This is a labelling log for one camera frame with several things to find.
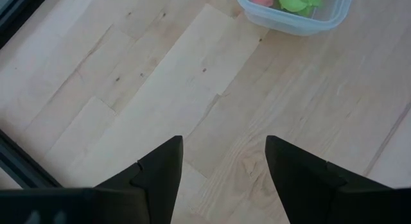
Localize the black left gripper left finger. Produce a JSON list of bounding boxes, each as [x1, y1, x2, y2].
[[94, 135, 184, 224]]

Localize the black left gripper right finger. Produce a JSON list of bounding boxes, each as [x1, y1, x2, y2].
[[265, 135, 390, 224]]

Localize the green leafy toy lettuce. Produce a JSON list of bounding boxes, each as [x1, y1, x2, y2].
[[277, 0, 324, 17]]

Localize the clear plastic tupperware container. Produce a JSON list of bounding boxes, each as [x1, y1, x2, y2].
[[236, 0, 355, 37]]

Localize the black metal table frame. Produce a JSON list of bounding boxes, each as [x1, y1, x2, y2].
[[0, 0, 64, 190]]

